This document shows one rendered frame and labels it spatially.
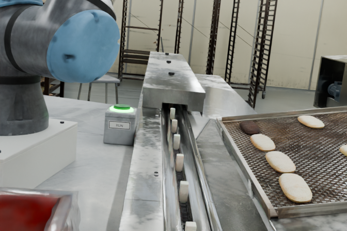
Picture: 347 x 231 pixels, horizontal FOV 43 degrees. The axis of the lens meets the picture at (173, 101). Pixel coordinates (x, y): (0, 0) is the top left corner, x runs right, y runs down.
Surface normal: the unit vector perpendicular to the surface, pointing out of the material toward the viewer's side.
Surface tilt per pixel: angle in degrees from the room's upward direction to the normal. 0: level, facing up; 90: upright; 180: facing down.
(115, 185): 0
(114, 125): 90
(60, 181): 0
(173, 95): 90
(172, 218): 0
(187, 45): 90
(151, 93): 90
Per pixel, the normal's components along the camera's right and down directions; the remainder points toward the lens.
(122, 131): 0.04, 0.19
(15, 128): 0.50, 0.20
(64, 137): 0.97, 0.13
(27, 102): 0.77, -0.12
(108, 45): 0.81, 0.29
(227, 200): 0.09, -0.98
